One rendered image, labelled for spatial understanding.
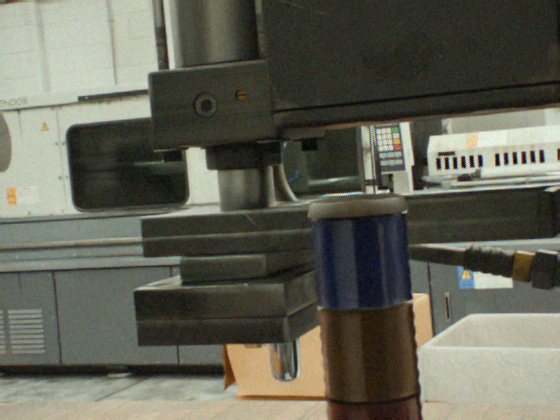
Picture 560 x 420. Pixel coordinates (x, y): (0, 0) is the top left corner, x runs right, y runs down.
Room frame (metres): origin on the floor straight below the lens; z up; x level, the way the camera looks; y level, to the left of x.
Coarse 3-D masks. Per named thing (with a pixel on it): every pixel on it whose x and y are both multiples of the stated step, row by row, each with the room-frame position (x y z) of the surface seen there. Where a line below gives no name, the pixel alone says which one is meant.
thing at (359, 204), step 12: (312, 204) 0.40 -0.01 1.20; (324, 204) 0.39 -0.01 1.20; (336, 204) 0.39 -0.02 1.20; (348, 204) 0.39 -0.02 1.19; (360, 204) 0.39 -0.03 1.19; (372, 204) 0.39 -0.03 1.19; (384, 204) 0.39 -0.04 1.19; (396, 204) 0.39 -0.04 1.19; (312, 216) 0.40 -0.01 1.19; (324, 216) 0.39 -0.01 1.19; (336, 216) 0.39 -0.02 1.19; (348, 216) 0.39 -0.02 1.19; (360, 216) 0.39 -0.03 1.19
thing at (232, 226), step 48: (240, 144) 0.67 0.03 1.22; (240, 192) 0.67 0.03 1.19; (432, 192) 0.68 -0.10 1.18; (480, 192) 0.67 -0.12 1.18; (528, 192) 0.59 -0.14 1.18; (144, 240) 0.67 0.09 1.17; (192, 240) 0.66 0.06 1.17; (240, 240) 0.65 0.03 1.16; (288, 240) 0.64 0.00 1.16; (432, 240) 0.61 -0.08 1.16; (480, 240) 0.60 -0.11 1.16; (144, 288) 0.64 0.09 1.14; (192, 288) 0.63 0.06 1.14; (240, 288) 0.61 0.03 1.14; (288, 288) 0.61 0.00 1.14; (144, 336) 0.64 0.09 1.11; (192, 336) 0.63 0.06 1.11; (240, 336) 0.62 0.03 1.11; (288, 336) 0.61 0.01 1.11
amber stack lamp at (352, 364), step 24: (336, 312) 0.39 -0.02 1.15; (360, 312) 0.39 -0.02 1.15; (384, 312) 0.39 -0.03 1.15; (408, 312) 0.40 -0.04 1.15; (336, 336) 0.39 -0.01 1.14; (360, 336) 0.39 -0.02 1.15; (384, 336) 0.39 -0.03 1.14; (408, 336) 0.39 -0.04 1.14; (336, 360) 0.39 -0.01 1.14; (360, 360) 0.39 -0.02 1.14; (384, 360) 0.39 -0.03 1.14; (408, 360) 0.39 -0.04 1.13; (336, 384) 0.39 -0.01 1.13; (360, 384) 0.39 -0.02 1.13; (384, 384) 0.39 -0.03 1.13; (408, 384) 0.39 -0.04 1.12
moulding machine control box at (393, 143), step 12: (384, 132) 5.19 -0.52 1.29; (396, 132) 5.15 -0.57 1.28; (408, 132) 5.19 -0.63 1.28; (384, 144) 5.20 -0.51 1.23; (396, 144) 5.16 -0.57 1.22; (408, 144) 5.18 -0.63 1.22; (384, 156) 5.21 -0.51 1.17; (396, 156) 5.17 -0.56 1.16; (408, 156) 5.16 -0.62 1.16; (384, 168) 5.22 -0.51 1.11; (396, 168) 5.19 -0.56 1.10; (408, 168) 5.16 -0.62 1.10
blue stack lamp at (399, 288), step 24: (384, 216) 0.39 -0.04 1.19; (336, 240) 0.39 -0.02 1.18; (360, 240) 0.39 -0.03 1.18; (384, 240) 0.39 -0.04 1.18; (408, 240) 0.40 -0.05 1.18; (336, 264) 0.39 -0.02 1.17; (360, 264) 0.39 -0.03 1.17; (384, 264) 0.39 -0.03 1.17; (408, 264) 0.40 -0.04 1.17; (336, 288) 0.39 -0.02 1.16; (360, 288) 0.39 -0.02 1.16; (384, 288) 0.39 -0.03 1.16; (408, 288) 0.40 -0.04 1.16
